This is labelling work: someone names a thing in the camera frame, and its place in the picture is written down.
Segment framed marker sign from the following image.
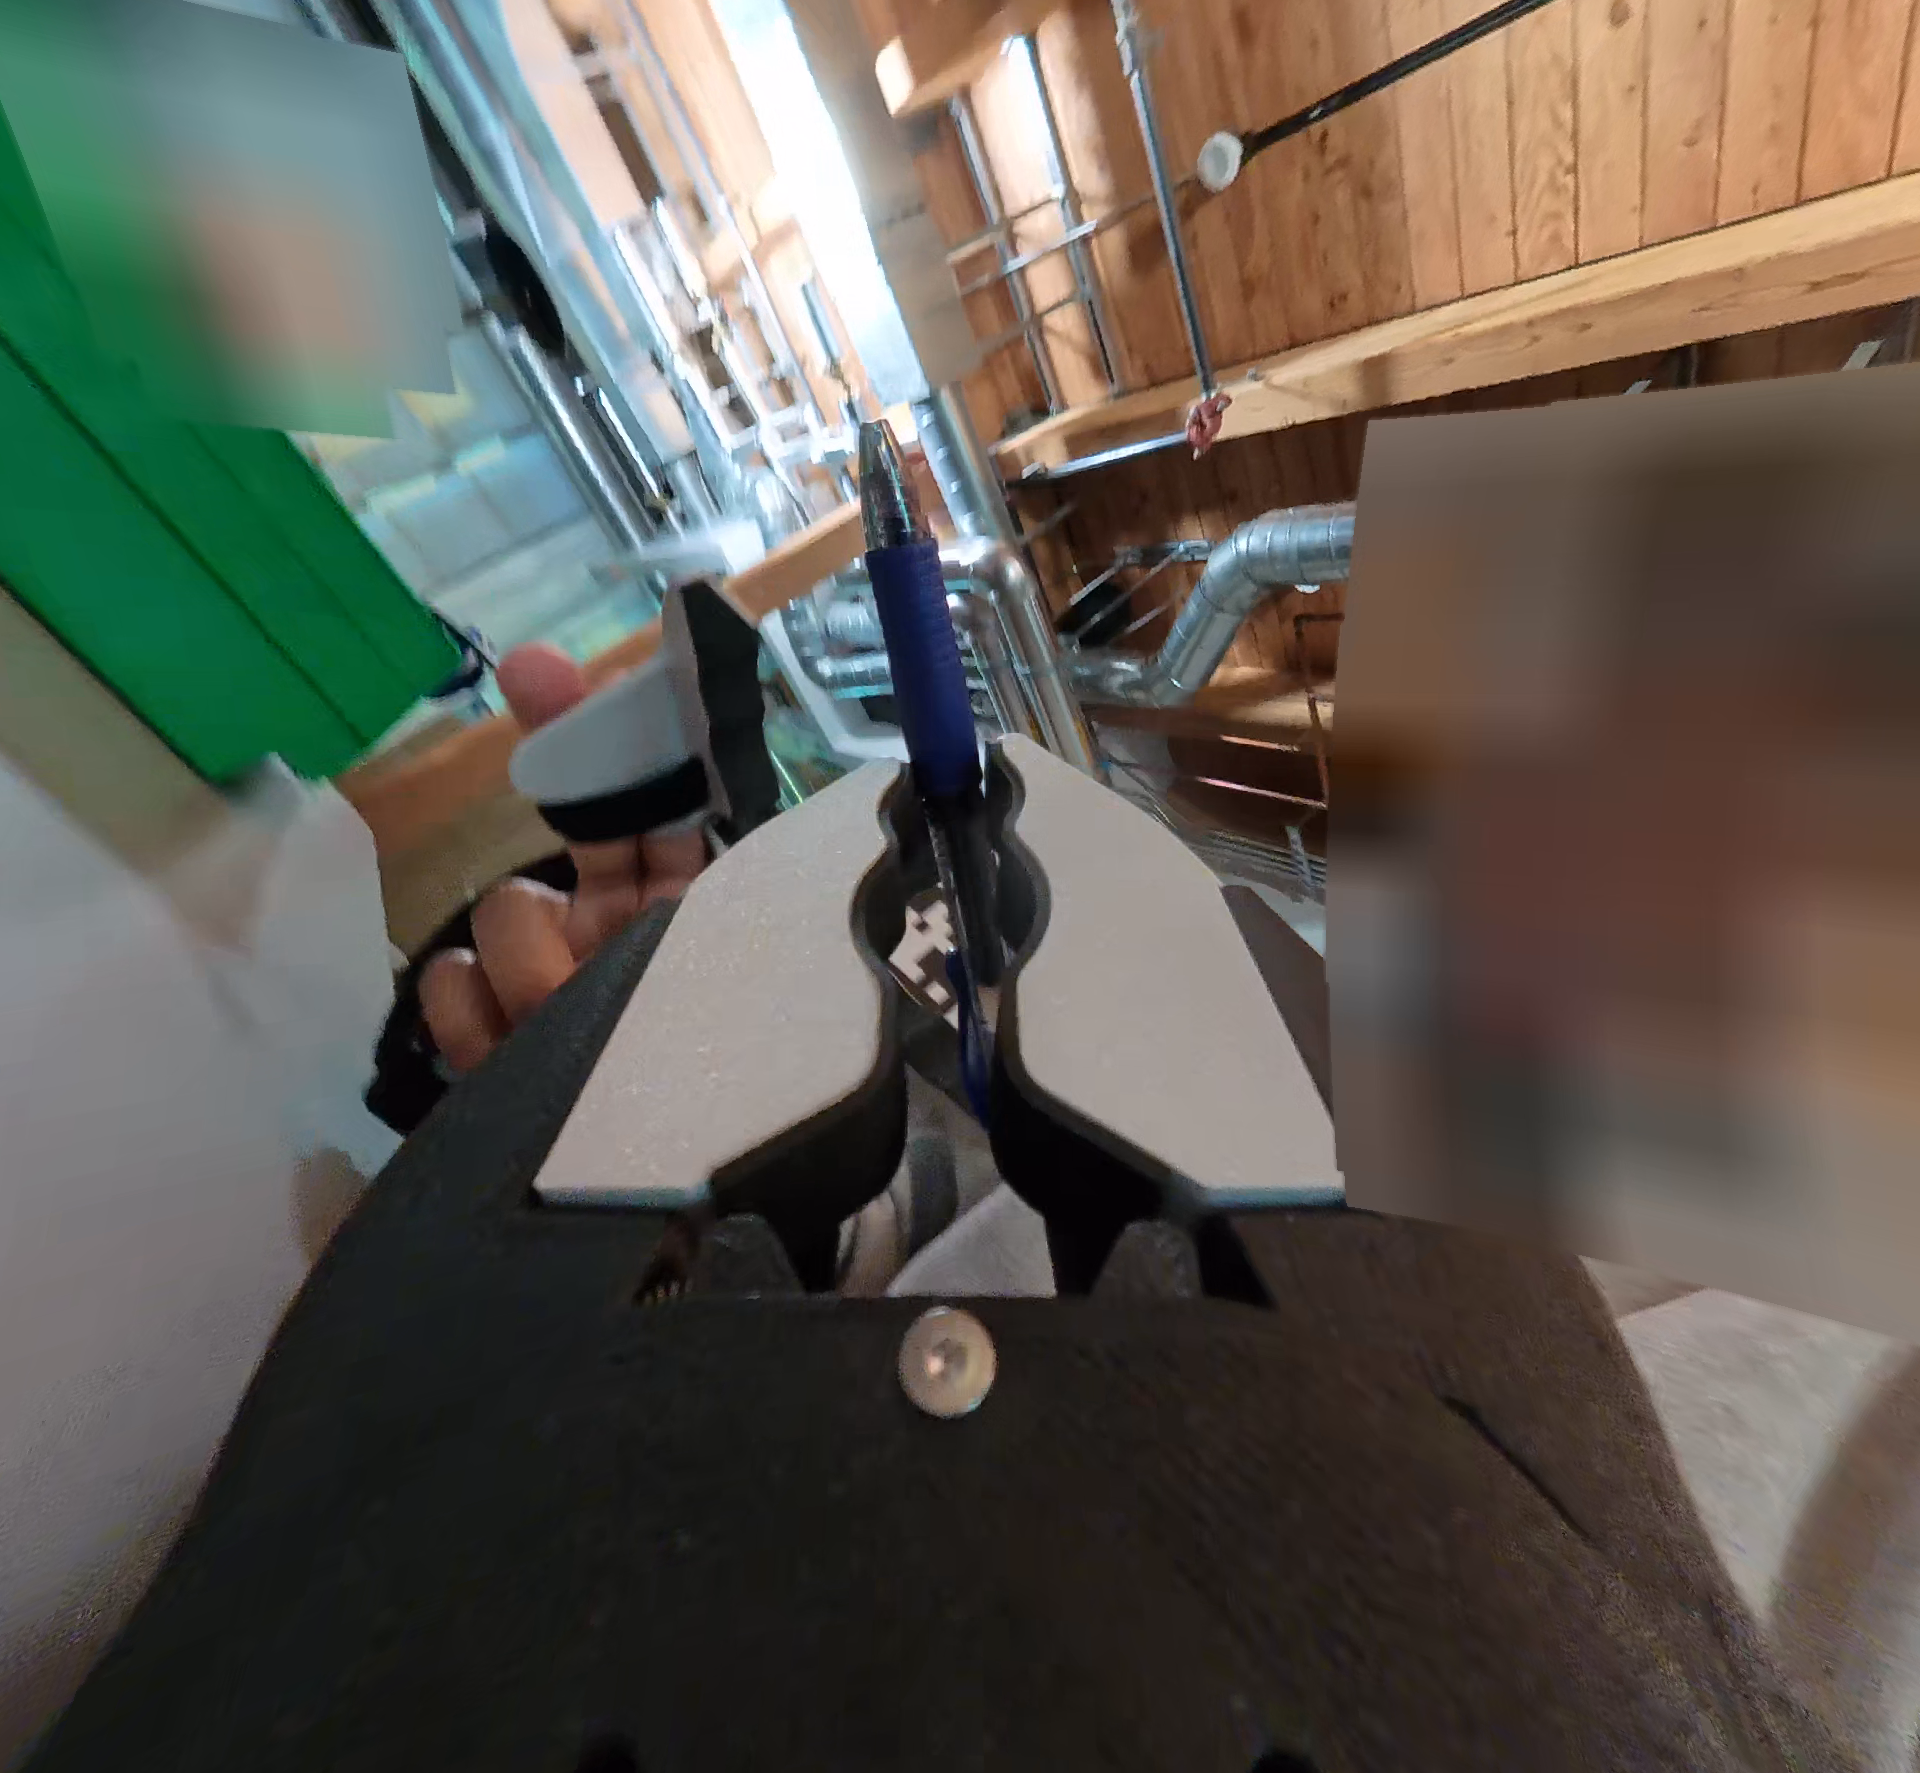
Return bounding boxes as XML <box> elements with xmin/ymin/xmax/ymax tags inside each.
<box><xmin>884</xmin><ymin>894</ymin><xmax>964</xmax><ymax>1022</ymax></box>

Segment blue pen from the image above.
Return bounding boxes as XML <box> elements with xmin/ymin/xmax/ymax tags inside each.
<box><xmin>856</xmin><ymin>420</ymin><xmax>1013</xmax><ymax>1134</ymax></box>

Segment black ceiling rod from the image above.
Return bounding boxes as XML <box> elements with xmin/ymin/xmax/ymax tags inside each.
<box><xmin>1241</xmin><ymin>0</ymin><xmax>1855</xmax><ymax>157</ymax></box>

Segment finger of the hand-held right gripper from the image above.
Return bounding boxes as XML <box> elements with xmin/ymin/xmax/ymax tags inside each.
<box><xmin>507</xmin><ymin>579</ymin><xmax>783</xmax><ymax>833</ymax></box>

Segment green plastic bin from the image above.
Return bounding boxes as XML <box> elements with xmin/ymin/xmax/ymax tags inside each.
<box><xmin>0</xmin><ymin>108</ymin><xmax>469</xmax><ymax>788</ymax></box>

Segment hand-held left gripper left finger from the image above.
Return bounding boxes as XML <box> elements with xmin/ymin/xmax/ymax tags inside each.
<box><xmin>531</xmin><ymin>758</ymin><xmax>922</xmax><ymax>1295</ymax></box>

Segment person's right hand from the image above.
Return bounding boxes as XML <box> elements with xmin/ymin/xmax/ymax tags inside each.
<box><xmin>417</xmin><ymin>643</ymin><xmax>680</xmax><ymax>1073</ymax></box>

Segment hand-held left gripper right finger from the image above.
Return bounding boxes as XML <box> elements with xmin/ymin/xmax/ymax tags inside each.
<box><xmin>983</xmin><ymin>731</ymin><xmax>1337</xmax><ymax>1297</ymax></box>

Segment silver duct pipes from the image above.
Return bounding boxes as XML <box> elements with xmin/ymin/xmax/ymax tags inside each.
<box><xmin>915</xmin><ymin>505</ymin><xmax>1358</xmax><ymax>771</ymax></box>

